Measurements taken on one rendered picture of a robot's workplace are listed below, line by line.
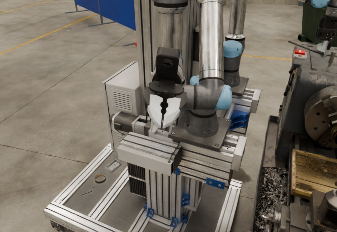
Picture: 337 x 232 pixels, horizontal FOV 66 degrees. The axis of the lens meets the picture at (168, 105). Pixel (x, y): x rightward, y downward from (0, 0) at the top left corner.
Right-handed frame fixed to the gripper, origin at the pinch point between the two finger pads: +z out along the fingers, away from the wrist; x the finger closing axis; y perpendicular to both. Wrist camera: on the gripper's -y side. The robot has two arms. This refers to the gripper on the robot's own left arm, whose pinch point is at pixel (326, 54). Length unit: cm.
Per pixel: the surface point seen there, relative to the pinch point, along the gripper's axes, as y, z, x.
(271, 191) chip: 11, 77, 33
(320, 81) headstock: -0.4, 13.1, 7.4
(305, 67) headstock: 7.9, 9.5, -1.6
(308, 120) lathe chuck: 2.3, 28.9, 23.5
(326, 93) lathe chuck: -2.7, 14.2, 18.8
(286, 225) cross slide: 9, 40, 84
